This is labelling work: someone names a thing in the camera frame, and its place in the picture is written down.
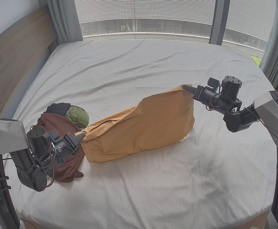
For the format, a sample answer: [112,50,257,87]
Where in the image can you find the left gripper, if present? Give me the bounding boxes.
[53,133,87,164]

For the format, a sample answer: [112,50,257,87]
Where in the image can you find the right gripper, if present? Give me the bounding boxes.
[193,85,220,108]

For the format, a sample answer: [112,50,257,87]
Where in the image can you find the tan shorts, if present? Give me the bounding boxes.
[75,83,196,163]

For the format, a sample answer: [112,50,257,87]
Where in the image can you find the bed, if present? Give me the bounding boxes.
[0,5,278,229]

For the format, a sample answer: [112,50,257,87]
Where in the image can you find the green garment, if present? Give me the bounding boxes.
[65,105,90,128]

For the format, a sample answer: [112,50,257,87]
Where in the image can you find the brown garment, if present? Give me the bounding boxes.
[30,112,85,183]

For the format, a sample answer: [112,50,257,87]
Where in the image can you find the black garment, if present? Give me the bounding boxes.
[44,102,72,117]

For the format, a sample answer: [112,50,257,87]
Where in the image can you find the window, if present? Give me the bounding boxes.
[72,0,278,57]

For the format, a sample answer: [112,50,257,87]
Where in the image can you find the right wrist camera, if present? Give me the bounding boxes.
[207,78,220,88]

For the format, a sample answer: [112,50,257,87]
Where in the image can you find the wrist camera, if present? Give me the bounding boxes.
[207,78,220,88]
[49,130,60,143]

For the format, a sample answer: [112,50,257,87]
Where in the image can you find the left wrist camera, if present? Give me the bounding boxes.
[49,130,60,143]

